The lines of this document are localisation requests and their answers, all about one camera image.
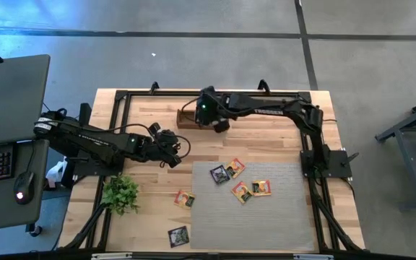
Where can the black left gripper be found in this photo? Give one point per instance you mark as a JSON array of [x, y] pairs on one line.
[[167, 139]]

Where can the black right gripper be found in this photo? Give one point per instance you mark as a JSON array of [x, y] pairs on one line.
[[208, 108]]

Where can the yellow red tea packet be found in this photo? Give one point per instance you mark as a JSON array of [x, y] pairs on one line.
[[235, 168], [261, 188], [184, 199], [242, 191]]

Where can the dark purple tea packet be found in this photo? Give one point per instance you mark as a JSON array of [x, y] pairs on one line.
[[219, 174], [178, 236]]

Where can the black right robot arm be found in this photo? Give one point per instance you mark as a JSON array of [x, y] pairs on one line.
[[267, 108]]

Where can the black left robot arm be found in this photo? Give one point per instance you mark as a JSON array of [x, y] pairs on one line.
[[96, 141]]

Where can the wooden tea organizer box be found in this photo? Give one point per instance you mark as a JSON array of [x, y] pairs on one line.
[[184, 121]]

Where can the green plant in white pot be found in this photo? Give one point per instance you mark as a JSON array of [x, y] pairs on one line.
[[120, 195]]

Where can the black box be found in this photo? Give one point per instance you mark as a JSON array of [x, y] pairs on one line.
[[85, 113]]

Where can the white bag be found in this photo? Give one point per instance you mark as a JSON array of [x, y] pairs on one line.
[[54, 173]]

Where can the grey woven placemat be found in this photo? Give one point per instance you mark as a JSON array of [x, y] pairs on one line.
[[258, 216]]

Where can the black computer mouse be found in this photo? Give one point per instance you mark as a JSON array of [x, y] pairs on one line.
[[24, 187]]

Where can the grey computer desk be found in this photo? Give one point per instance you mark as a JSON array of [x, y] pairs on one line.
[[9, 101]]

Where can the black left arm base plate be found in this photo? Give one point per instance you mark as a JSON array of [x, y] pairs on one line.
[[96, 168]]

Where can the black aluminium table frame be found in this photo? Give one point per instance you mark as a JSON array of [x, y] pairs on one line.
[[304, 96]]

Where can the white metal bracket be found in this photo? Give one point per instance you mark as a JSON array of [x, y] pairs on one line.
[[313, 256], [112, 256]]

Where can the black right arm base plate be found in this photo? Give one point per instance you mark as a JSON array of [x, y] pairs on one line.
[[338, 164]]

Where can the grey metal desk frame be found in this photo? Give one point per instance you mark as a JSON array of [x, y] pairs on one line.
[[406, 169]]

